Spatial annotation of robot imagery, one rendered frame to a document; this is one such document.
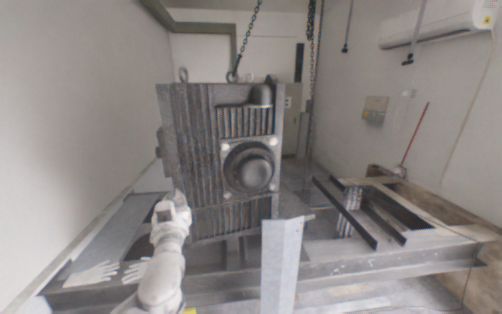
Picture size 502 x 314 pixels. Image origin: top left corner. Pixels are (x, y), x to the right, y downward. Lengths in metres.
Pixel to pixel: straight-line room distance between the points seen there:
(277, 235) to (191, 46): 3.78
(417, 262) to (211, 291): 1.42
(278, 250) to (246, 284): 0.49
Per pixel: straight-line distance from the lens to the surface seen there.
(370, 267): 1.66
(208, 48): 4.14
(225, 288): 1.41
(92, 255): 1.56
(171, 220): 0.50
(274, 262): 1.02
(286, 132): 4.16
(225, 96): 0.85
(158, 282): 0.41
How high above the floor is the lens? 1.60
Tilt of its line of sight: 21 degrees down
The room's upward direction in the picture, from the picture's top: straight up
